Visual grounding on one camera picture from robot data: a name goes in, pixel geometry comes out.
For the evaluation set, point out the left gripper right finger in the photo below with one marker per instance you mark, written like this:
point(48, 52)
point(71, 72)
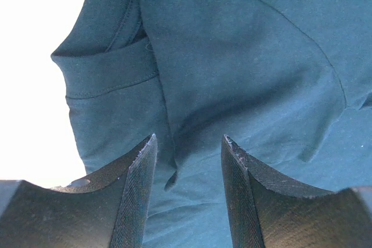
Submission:
point(267, 208)

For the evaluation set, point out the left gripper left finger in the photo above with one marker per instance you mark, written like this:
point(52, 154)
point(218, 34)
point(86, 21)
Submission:
point(106, 208)

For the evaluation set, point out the black t-shirt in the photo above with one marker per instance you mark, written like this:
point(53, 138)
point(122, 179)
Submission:
point(287, 80)

